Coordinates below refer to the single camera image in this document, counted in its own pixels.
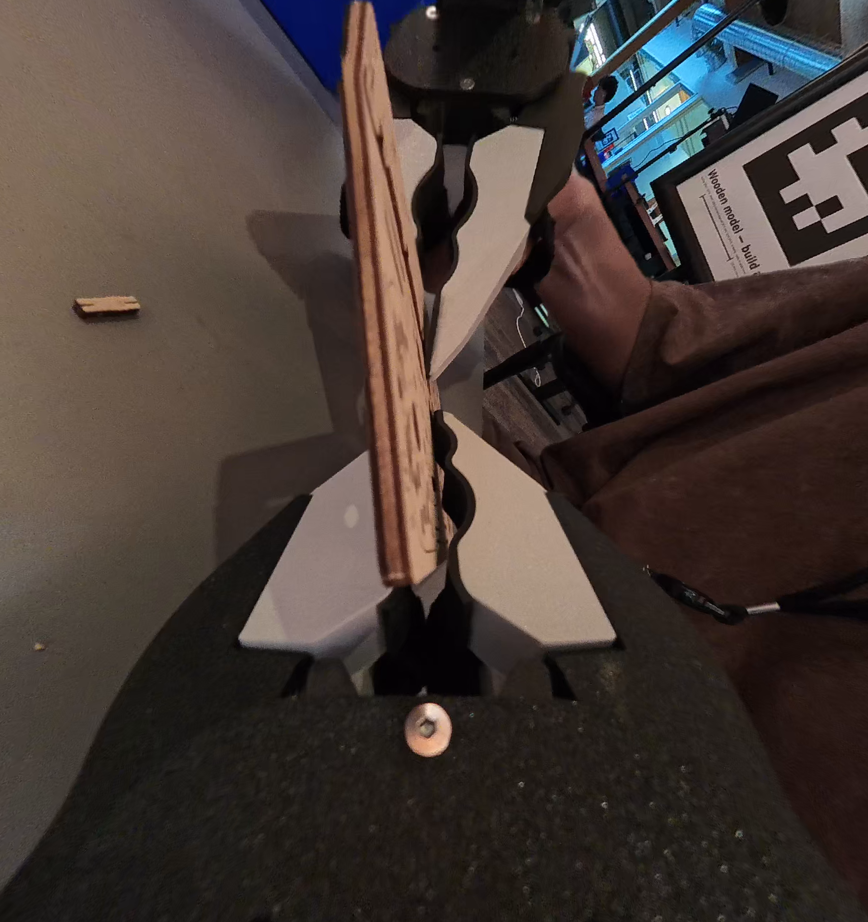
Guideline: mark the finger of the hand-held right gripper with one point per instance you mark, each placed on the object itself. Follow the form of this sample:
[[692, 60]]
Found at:
[[412, 155], [491, 230]]

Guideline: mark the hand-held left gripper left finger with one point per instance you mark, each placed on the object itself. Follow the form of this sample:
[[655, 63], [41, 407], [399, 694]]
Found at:
[[311, 576]]

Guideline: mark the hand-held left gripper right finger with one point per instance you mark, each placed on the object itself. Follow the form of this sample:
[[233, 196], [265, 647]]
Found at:
[[534, 576]]

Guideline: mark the laser-cut wooden model sheet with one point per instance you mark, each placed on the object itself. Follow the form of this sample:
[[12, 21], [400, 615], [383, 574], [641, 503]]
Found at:
[[390, 360]]

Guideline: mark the person's right forearm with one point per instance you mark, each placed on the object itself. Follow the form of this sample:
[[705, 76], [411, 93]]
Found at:
[[729, 346]]

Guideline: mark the grey desk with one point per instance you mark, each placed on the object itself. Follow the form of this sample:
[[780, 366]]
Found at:
[[153, 432]]

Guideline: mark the person's right hand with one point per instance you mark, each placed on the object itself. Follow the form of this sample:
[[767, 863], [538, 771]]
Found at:
[[581, 238]]

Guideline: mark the blue plastic bin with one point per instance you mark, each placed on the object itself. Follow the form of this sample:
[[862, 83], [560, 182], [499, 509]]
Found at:
[[311, 36]]

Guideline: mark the framed marker sign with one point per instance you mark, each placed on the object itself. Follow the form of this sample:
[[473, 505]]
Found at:
[[722, 216]]

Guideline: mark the small rectangular wooden piece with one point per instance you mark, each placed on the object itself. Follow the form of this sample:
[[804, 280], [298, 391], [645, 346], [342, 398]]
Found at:
[[106, 307]]

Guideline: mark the silver ventilation duct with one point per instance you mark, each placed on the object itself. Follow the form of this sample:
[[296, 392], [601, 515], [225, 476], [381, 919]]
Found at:
[[765, 40]]

